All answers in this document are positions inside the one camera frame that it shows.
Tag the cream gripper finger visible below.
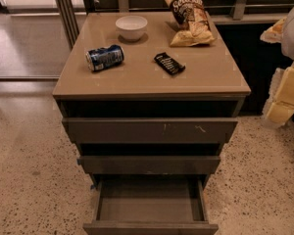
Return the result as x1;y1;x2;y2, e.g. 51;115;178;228
265;101;294;125
260;18;286;43

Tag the black rxbar chocolate bar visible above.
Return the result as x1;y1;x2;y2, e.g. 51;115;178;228
154;52;185;76

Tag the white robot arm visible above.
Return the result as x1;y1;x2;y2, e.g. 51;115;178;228
261;7;294;127

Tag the grey drawer cabinet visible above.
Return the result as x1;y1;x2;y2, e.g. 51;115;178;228
52;11;252;235

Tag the grey open bottom drawer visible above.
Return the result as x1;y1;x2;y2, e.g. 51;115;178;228
83;178;219;235

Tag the grey middle drawer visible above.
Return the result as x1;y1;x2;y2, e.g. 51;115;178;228
77;156;221;175

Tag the grey top drawer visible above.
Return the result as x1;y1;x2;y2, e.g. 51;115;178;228
63;117;237;144

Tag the sea salt chips bag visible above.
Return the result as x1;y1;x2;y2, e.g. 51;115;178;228
165;0;215;47

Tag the white ceramic bowl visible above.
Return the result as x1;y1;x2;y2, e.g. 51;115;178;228
116;16;148;42

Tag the blue soda can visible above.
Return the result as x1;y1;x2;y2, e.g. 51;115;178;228
85;44;124;72

